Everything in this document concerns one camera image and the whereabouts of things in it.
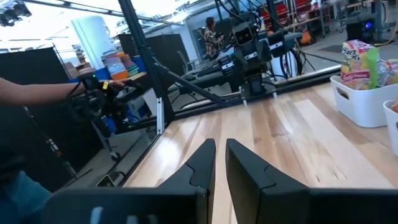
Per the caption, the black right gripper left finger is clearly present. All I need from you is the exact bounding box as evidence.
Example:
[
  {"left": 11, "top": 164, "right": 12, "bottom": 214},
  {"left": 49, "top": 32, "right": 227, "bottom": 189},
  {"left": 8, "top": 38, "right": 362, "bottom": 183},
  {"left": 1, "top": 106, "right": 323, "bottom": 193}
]
[{"left": 158, "top": 139, "right": 217, "bottom": 224}]

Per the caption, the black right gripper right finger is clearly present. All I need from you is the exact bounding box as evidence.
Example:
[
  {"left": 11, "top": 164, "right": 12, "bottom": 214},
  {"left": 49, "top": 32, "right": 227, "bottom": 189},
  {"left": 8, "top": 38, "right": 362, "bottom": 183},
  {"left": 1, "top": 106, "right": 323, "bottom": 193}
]
[{"left": 226, "top": 138, "right": 310, "bottom": 224}]

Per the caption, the person's forearm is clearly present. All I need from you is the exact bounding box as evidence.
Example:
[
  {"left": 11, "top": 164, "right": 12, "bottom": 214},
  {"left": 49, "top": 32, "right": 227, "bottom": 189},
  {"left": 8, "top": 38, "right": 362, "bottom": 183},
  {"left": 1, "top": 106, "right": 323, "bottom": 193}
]
[{"left": 0, "top": 77, "right": 86, "bottom": 107}]

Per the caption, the white barrel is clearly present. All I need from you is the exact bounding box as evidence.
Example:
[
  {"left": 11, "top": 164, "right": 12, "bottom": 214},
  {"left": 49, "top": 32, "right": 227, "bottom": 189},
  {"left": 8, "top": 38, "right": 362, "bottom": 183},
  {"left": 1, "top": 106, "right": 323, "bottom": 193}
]
[{"left": 269, "top": 49, "right": 304, "bottom": 82}]

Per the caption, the person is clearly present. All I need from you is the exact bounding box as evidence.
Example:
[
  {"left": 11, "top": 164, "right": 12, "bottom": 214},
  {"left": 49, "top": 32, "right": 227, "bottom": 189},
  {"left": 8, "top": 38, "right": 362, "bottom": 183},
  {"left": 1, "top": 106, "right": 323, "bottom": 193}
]
[{"left": 202, "top": 16, "right": 225, "bottom": 60}]

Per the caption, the red storage rack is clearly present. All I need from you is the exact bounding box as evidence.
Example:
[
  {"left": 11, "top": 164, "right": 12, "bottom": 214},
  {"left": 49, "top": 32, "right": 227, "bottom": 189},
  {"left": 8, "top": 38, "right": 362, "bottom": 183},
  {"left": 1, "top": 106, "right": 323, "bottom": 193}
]
[{"left": 260, "top": 0, "right": 326, "bottom": 34}]

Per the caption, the orange bucket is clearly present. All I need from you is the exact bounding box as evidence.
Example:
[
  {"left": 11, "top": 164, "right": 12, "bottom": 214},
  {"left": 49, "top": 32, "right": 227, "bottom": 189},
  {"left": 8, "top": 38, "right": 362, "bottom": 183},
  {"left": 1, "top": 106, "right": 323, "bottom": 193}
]
[{"left": 300, "top": 29, "right": 313, "bottom": 46}]

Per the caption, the silver aluminium bar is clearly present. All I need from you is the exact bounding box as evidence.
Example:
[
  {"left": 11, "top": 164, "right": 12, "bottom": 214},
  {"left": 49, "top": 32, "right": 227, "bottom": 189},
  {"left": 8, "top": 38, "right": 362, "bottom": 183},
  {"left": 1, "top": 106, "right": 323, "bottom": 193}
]
[{"left": 155, "top": 96, "right": 166, "bottom": 136}]

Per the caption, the black cabinet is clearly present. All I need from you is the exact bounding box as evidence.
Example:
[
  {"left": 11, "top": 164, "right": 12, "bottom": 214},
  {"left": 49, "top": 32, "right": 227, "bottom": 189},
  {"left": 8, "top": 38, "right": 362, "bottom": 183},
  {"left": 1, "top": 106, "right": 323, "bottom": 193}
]
[{"left": 117, "top": 33, "right": 191, "bottom": 77}]

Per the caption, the white plastic bin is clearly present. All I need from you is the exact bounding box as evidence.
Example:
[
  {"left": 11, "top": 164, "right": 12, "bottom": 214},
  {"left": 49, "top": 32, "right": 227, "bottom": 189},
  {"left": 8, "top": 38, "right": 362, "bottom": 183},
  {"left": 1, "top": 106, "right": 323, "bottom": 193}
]
[
  {"left": 382, "top": 99, "right": 398, "bottom": 158},
  {"left": 329, "top": 74, "right": 398, "bottom": 129}
]

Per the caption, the wheeled stand leg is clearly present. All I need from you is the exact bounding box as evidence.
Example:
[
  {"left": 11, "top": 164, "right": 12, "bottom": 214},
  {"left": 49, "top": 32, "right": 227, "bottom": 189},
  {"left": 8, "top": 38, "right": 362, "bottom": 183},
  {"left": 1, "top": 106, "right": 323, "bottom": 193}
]
[{"left": 88, "top": 119, "right": 123, "bottom": 162}]

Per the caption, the black machine with blue light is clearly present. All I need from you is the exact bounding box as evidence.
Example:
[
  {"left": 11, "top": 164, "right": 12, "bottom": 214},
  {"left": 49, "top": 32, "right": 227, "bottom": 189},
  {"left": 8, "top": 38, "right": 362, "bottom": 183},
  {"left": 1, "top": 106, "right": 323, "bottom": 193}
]
[{"left": 343, "top": 12, "right": 385, "bottom": 44}]

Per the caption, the blue storage tub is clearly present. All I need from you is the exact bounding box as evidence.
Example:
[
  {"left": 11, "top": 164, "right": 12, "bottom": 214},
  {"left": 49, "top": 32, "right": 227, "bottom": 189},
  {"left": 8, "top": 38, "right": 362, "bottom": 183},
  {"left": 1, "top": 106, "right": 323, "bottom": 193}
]
[
  {"left": 132, "top": 55, "right": 147, "bottom": 73},
  {"left": 94, "top": 67, "right": 111, "bottom": 81}
]

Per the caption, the person's hand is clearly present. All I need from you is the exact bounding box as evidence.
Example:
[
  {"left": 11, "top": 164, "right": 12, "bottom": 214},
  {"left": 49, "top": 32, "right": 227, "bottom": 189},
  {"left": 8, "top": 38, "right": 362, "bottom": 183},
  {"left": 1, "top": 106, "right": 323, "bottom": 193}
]
[{"left": 99, "top": 79, "right": 127, "bottom": 96}]

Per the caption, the stack of coloured bowls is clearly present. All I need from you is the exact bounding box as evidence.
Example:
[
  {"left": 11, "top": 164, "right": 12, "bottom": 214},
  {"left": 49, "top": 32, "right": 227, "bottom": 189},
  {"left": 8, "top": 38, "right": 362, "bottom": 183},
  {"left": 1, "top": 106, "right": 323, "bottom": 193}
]
[{"left": 101, "top": 51, "right": 139, "bottom": 81}]

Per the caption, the black smartwatch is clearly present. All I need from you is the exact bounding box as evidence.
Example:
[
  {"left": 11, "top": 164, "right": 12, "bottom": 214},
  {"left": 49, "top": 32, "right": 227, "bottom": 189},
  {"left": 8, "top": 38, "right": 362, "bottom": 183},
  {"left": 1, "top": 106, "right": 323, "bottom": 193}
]
[{"left": 81, "top": 72, "right": 102, "bottom": 91}]

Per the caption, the white building column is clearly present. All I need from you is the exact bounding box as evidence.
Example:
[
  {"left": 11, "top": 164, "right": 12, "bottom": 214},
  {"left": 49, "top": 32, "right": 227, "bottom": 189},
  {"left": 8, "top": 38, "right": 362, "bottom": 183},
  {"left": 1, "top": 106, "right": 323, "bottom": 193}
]
[{"left": 70, "top": 14, "right": 116, "bottom": 71}]

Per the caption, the black partition panel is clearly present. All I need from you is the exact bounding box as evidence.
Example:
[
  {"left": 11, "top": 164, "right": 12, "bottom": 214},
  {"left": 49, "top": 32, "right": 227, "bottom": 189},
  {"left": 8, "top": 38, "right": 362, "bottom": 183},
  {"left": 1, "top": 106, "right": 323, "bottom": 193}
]
[{"left": 0, "top": 46, "right": 105, "bottom": 190}]

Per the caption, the person's leg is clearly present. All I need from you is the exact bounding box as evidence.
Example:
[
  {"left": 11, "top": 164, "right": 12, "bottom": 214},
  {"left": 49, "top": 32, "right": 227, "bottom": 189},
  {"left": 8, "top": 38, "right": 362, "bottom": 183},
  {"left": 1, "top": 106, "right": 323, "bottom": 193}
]
[{"left": 0, "top": 169, "right": 53, "bottom": 224}]

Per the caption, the black studio light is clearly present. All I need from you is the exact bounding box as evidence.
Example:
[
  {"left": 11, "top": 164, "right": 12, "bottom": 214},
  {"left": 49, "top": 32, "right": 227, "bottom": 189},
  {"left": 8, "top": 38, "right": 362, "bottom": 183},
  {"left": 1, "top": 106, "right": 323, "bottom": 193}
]
[{"left": 0, "top": 1, "right": 32, "bottom": 28}]

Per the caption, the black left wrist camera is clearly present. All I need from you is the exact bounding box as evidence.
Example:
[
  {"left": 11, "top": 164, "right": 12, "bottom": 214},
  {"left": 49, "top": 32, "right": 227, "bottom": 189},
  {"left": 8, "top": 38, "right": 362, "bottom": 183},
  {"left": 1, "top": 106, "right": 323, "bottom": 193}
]
[{"left": 232, "top": 22, "right": 259, "bottom": 47}]

